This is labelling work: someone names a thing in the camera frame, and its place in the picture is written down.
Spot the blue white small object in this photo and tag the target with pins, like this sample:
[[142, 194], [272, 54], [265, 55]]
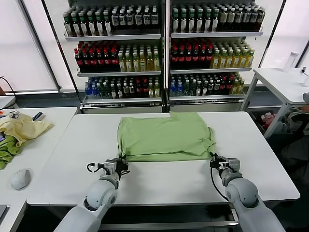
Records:
[[38, 116]]

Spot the small printed packet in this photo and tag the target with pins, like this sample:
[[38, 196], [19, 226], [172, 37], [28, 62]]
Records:
[[15, 115]]

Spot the grey green clothes pile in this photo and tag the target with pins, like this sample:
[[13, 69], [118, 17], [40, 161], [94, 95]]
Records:
[[288, 123]]

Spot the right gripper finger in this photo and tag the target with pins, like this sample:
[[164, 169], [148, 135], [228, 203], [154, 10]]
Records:
[[217, 157], [212, 158]]

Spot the grey drinks shelf rack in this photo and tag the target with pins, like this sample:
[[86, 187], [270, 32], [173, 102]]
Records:
[[113, 37], [217, 34]]

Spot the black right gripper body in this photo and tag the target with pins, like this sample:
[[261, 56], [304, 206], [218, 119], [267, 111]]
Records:
[[218, 164]]

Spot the red cap cola bottle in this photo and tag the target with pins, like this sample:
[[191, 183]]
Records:
[[181, 58], [114, 60], [209, 58], [93, 60], [107, 60], [195, 58], [188, 58], [85, 60], [78, 60], [100, 60], [174, 58], [202, 58]]

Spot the green cap tea bottle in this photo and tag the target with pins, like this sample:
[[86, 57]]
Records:
[[75, 24], [215, 21], [191, 22], [175, 23], [91, 24], [183, 23], [99, 23], [107, 23], [207, 22], [200, 22], [68, 25], [83, 24]]

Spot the black chair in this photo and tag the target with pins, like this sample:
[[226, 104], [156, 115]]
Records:
[[297, 152]]

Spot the small green bottle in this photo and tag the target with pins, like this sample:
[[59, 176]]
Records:
[[192, 89], [107, 91], [186, 89], [101, 91]]

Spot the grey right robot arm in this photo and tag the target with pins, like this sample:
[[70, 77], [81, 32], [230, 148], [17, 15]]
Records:
[[241, 193]]

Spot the yellow juice bottle green cap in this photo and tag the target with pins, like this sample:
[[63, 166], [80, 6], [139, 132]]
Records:
[[250, 59], [136, 63], [222, 60], [215, 60], [236, 60], [243, 60], [121, 63], [143, 63], [229, 60], [157, 62], [129, 63], [150, 62]]

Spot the red pink cloth item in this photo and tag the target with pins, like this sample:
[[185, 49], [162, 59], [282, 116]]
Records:
[[266, 118]]

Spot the dark drink bottle pale label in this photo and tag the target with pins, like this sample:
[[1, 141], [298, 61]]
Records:
[[123, 20], [130, 20], [138, 19], [223, 18], [260, 17], [239, 17], [253, 17], [146, 19], [246, 17], [231, 18], [115, 20], [154, 19]]

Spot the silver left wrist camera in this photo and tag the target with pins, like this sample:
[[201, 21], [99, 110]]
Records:
[[109, 165]]

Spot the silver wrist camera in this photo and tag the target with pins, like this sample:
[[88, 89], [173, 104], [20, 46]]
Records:
[[109, 165], [233, 163]]

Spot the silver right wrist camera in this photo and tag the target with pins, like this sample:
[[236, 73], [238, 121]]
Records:
[[233, 163]]

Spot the small yellow juice bottle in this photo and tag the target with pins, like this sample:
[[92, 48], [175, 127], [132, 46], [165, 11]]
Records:
[[151, 91], [241, 87], [234, 88], [157, 91]]

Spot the white side table with legs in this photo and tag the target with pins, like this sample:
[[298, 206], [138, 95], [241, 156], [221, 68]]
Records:
[[277, 82]]

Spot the dark laptop corner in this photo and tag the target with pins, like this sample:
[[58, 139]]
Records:
[[3, 211]]

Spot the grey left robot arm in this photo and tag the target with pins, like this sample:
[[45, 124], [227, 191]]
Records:
[[101, 193]]

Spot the clear tumbler white lid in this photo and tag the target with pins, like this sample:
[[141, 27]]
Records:
[[290, 61]]

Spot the small black device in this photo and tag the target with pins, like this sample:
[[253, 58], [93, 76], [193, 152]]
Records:
[[303, 70]]

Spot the pale yellow garment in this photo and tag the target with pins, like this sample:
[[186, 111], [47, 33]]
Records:
[[26, 128]]

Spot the small dark drink bottle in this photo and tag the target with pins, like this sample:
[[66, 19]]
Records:
[[198, 89], [120, 91], [113, 91], [126, 91], [132, 91], [211, 88], [217, 88], [204, 89]]

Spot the small red cap bottle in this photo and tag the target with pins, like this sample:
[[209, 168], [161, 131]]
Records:
[[138, 90], [229, 87], [223, 87], [145, 90]]

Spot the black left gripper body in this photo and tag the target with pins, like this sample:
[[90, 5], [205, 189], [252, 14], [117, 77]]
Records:
[[122, 166]]

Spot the bright green garment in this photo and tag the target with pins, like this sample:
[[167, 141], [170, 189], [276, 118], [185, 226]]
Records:
[[6, 154]]

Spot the small blue water bottle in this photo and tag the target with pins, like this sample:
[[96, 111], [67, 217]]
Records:
[[179, 89], [94, 91], [172, 89], [88, 91]]

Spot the light green shirt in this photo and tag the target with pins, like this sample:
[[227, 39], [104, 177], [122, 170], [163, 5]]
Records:
[[164, 135]]

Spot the white computer mouse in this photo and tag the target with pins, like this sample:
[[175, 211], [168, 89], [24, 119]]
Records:
[[20, 180]]

